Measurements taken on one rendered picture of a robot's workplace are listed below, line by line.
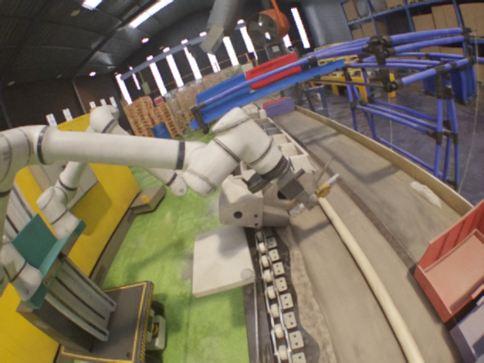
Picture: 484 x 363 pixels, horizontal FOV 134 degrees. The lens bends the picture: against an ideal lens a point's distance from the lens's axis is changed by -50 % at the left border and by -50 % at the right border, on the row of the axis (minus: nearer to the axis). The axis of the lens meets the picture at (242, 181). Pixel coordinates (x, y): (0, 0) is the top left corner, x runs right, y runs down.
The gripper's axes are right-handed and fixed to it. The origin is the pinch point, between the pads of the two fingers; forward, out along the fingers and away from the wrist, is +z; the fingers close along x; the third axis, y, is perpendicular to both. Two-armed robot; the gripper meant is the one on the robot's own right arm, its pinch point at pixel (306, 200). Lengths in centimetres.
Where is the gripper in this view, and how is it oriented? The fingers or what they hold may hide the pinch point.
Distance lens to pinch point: 62.7
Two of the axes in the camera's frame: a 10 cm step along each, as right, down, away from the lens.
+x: -0.7, -4.6, 8.9
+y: 7.1, -6.4, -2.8
